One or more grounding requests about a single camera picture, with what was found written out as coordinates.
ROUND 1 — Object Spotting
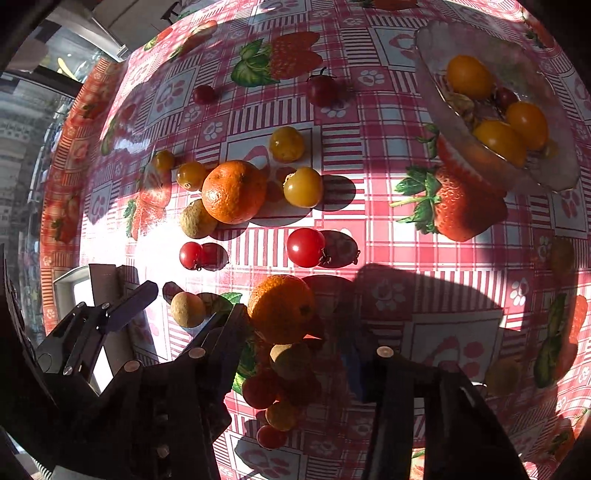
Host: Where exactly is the red strawberry print tablecloth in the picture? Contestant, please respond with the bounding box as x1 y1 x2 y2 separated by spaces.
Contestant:
40 1 590 479

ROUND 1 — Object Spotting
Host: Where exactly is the dark red grape left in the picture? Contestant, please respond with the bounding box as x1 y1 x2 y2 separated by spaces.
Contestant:
192 85 217 105

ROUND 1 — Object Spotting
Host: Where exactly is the yellow tomato beside longan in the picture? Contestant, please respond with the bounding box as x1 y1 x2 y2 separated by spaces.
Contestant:
176 161 207 192

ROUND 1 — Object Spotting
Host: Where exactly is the tan longan right edge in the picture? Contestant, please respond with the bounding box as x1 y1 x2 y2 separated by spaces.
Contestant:
548 237 575 278

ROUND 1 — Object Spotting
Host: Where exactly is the white square tray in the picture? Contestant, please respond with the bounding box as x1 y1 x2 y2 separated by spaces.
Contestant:
44 264 135 394

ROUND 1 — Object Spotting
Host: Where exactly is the orange mandarin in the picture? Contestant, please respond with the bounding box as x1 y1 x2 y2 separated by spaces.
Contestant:
201 160 266 225
247 274 315 344

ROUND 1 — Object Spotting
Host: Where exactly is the yellow tomato far left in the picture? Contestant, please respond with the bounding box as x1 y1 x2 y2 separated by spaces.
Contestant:
151 150 175 171

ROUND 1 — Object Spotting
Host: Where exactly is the large tan longan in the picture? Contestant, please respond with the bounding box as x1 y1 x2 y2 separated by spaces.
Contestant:
170 292 206 328

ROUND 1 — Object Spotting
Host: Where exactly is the red cherry tomato bottom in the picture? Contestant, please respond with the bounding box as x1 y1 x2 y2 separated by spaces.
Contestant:
256 425 288 450

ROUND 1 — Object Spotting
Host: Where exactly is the red cherry tomato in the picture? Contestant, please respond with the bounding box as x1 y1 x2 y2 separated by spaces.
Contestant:
242 370 280 410
179 241 204 270
256 425 288 450
287 228 325 268

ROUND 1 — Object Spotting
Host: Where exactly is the clear glass bowl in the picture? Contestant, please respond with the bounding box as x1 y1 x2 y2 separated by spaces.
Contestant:
414 21 581 194

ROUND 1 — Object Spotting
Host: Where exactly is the yellow cherry tomato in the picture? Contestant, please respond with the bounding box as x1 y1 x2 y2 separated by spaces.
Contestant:
266 401 298 432

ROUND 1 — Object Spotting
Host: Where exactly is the dark red grape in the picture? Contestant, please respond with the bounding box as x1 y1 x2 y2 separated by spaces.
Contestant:
192 85 217 105
307 68 339 108

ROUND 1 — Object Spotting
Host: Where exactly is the yellow tomato right of mandarin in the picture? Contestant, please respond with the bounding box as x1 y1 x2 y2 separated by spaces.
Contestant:
283 167 324 209

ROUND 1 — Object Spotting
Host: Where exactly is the yellow tomato above mandarin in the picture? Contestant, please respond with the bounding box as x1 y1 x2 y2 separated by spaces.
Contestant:
270 126 305 164

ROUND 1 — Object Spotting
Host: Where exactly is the dark red grape right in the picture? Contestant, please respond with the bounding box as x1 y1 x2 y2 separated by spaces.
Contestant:
307 68 339 108

